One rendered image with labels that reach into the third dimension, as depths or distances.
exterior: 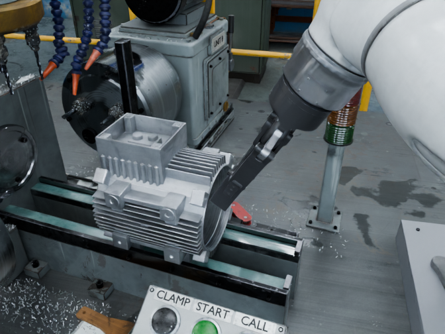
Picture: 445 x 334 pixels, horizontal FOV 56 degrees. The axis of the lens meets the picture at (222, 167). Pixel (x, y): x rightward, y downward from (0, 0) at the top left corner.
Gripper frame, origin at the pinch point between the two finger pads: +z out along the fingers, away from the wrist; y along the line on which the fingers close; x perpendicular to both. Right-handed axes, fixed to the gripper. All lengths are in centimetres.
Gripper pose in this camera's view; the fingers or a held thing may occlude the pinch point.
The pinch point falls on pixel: (229, 189)
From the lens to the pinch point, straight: 62.9
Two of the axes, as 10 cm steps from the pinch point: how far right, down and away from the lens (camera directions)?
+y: -3.5, 5.1, -7.9
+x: 8.1, 5.8, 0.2
